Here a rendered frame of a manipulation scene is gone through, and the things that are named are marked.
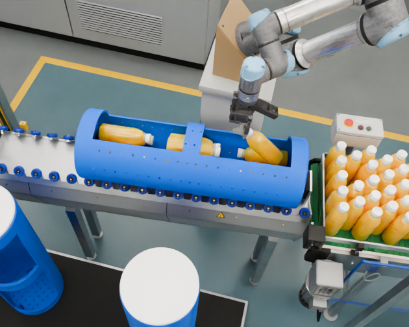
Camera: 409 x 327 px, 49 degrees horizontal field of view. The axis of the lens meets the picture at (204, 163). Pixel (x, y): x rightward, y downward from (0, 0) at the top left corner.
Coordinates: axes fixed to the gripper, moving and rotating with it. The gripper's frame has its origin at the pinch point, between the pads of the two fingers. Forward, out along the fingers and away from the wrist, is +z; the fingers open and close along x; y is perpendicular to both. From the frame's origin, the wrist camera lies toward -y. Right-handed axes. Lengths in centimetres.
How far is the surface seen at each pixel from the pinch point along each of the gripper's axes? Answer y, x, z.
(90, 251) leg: 74, 15, 110
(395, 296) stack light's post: -65, 44, 32
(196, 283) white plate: 10, 55, 20
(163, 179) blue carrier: 28.4, 19.5, 10.9
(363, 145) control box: -53, -18, 21
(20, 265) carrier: 106, 32, 101
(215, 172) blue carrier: 9.5, 16.7, 5.3
